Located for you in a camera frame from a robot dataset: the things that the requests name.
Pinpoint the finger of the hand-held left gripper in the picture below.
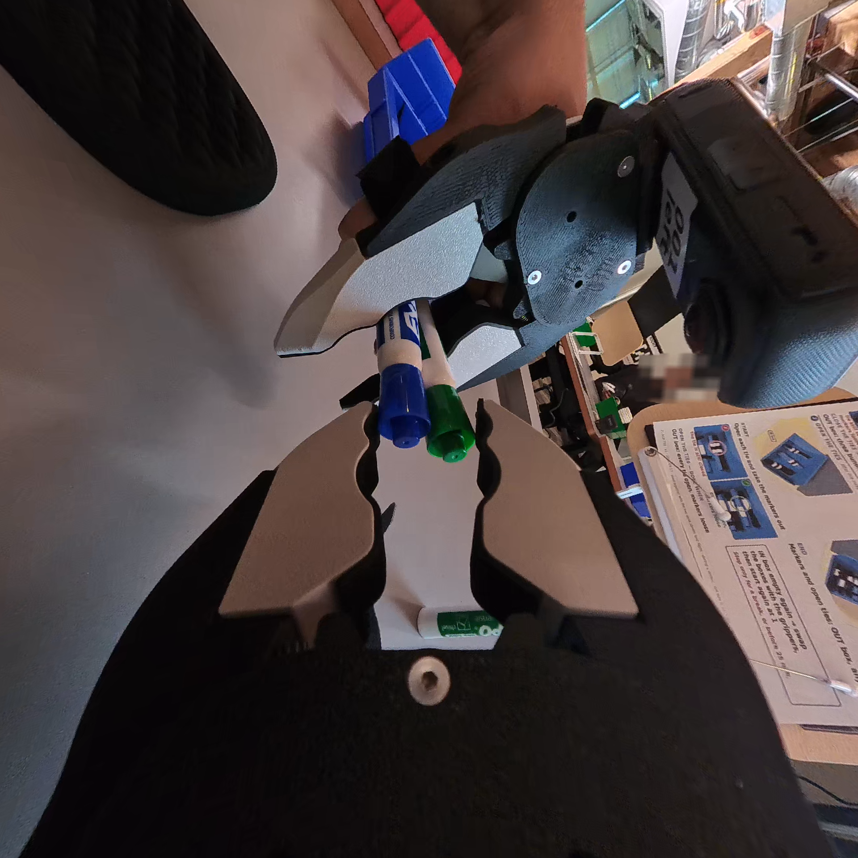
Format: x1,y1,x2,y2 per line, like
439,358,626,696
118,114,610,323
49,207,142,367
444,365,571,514
445,322,524,396
273,199,486,360

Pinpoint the printed instruction sheet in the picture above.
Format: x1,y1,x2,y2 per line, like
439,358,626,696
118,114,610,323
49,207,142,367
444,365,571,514
651,401,858,728

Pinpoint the black wrist rest pad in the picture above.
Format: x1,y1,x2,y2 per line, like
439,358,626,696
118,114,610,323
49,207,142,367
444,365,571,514
0,0,278,217

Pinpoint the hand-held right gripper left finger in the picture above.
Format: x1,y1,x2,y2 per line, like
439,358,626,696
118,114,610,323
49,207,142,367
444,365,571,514
218,401,389,648

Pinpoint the white document stand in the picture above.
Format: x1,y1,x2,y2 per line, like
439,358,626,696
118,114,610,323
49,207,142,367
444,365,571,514
629,386,858,765

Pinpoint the blue plastic bin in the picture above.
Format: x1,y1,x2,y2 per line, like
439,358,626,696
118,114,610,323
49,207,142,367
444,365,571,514
361,37,464,169

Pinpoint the green dry erase marker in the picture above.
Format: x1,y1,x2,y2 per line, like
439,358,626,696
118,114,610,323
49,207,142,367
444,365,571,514
417,607,505,642
414,302,478,465

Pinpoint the blue dry erase marker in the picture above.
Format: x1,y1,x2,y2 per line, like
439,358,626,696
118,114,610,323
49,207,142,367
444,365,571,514
374,300,431,450

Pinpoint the red plastic bin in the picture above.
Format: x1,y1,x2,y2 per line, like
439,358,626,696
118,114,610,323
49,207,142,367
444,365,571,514
374,0,463,77

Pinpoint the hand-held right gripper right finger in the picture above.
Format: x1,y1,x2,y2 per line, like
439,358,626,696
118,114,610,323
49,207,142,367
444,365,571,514
468,399,639,621

